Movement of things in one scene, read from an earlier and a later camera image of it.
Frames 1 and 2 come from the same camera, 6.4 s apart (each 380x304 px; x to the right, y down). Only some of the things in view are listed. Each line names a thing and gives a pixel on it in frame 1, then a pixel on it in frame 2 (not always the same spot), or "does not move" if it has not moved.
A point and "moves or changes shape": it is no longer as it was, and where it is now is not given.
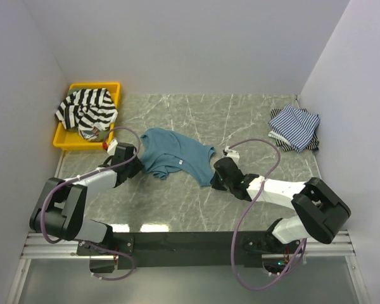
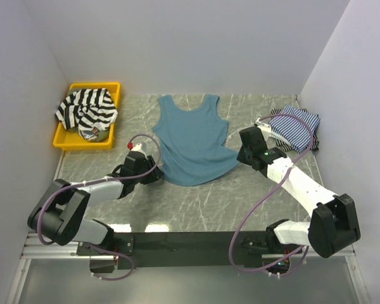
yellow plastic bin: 68,139 does not move
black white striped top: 87,109 does not move
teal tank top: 163,151 moves or changes shape
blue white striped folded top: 294,126 does not move
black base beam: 185,249 does not move
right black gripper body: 220,184 to 244,156
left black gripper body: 134,166 to 147,166
